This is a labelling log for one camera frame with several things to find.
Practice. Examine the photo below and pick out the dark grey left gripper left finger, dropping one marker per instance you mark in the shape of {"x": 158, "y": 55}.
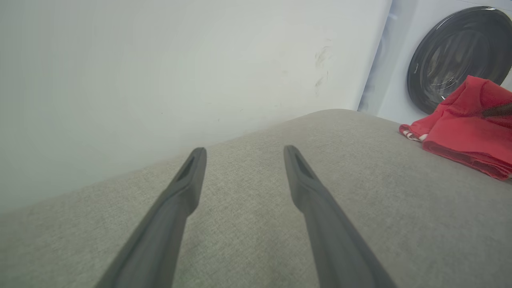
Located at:
{"x": 164, "y": 232}

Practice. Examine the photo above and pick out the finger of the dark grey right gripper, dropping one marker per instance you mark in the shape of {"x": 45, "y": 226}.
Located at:
{"x": 500, "y": 110}

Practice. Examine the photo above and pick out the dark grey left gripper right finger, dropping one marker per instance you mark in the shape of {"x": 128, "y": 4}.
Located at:
{"x": 328, "y": 232}

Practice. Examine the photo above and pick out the red white-trimmed shirt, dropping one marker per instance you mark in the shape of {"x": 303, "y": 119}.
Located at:
{"x": 464, "y": 136}

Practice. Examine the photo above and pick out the dark round washing machine door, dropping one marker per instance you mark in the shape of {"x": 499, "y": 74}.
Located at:
{"x": 452, "y": 52}

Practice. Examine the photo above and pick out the grey fabric sofa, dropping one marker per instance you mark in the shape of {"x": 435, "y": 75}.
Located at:
{"x": 248, "y": 240}

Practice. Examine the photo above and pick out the white washing machine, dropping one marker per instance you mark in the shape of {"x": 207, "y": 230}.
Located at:
{"x": 394, "y": 88}

